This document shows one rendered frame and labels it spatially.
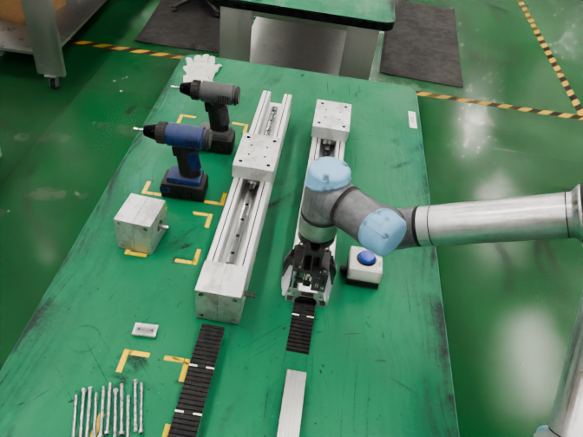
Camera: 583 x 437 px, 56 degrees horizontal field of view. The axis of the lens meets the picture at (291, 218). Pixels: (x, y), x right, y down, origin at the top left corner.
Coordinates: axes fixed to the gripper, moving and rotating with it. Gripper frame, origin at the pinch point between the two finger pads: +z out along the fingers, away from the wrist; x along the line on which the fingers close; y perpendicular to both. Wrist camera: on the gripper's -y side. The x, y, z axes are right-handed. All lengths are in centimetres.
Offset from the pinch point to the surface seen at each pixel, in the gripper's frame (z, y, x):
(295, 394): 6.9, 20.9, 1.2
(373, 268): 3.8, -13.8, 15.6
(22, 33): 66, -220, -187
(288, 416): 6.9, 25.6, 0.4
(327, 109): -3, -72, -1
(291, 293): 6.9, -4.5, -2.7
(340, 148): 1, -58, 5
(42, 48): 62, -197, -164
